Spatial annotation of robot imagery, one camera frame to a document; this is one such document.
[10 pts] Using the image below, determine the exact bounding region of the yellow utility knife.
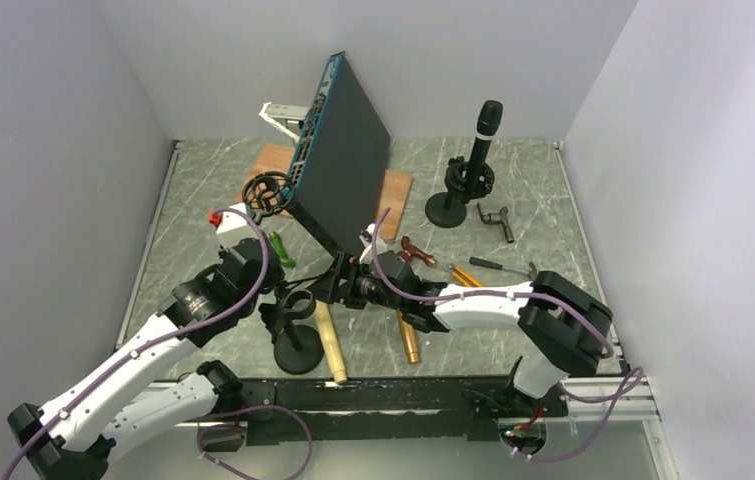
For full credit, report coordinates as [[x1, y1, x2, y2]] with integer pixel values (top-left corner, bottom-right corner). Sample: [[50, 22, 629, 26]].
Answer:
[[446, 264, 482, 287]]

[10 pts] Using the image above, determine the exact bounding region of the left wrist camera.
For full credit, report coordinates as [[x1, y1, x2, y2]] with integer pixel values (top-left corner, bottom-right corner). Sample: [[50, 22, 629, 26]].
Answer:
[[208, 210, 255, 248]]

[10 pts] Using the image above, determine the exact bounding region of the black handled hammer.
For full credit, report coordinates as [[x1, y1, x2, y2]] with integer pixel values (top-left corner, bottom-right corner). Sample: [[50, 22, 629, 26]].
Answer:
[[469, 257, 539, 280]]

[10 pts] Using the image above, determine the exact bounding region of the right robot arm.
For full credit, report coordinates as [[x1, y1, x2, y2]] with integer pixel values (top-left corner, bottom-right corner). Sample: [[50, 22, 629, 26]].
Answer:
[[308, 250, 614, 415]]

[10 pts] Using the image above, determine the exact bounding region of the black tripod shock-mount stand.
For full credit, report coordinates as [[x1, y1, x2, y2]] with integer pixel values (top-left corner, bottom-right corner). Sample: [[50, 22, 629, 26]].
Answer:
[[241, 170, 345, 299]]

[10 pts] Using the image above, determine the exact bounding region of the black round-base stand rear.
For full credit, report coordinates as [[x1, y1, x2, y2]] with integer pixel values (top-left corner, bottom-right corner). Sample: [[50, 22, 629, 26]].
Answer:
[[425, 156, 495, 229]]

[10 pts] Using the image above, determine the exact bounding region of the blue network switch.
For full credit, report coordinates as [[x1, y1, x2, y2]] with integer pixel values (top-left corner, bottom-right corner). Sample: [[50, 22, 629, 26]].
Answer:
[[286, 52, 390, 256]]

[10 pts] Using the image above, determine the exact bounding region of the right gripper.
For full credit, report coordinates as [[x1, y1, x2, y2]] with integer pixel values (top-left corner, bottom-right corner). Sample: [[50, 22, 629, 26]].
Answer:
[[304, 250, 406, 311]]

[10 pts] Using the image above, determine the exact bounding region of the red brown tap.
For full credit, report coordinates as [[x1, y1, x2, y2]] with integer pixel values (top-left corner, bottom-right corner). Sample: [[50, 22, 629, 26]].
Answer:
[[398, 236, 437, 267]]

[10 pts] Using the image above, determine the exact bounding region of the green plastic tap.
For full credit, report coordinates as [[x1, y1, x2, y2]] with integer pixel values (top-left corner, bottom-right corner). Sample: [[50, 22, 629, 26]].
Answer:
[[268, 231, 296, 268]]

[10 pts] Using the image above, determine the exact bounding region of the light gold microphone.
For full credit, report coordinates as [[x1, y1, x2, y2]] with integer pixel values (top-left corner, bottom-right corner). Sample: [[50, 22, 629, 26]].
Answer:
[[314, 302, 348, 385]]

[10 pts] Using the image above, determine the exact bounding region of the black round-base mic stand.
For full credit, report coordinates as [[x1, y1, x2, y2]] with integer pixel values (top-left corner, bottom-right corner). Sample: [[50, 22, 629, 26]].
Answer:
[[259, 288, 324, 375]]

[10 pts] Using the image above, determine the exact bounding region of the dark metal tap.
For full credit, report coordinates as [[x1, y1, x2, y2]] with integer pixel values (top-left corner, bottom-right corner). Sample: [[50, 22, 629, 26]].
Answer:
[[476, 203, 515, 244]]

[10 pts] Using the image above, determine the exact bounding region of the black microphone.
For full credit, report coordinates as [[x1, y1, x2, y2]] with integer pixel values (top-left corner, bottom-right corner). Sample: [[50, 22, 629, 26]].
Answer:
[[465, 100, 503, 198]]

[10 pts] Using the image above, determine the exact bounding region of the dark gold microphone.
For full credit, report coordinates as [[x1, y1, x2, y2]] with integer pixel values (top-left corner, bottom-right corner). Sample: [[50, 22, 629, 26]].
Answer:
[[397, 311, 421, 364]]

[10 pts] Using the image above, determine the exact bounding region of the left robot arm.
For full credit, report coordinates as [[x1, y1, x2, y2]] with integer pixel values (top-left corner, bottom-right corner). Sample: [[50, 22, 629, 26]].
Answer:
[[3, 236, 283, 479]]

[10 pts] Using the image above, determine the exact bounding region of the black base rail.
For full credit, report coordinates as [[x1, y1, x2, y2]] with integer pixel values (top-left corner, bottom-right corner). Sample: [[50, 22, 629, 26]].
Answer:
[[237, 374, 570, 446]]

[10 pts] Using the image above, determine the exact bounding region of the wooden board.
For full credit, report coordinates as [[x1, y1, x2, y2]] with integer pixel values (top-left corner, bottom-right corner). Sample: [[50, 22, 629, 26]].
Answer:
[[236, 144, 413, 243]]

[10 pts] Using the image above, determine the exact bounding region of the white bracket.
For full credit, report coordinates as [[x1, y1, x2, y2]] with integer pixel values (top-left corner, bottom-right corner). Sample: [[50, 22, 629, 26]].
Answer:
[[258, 102, 309, 144]]

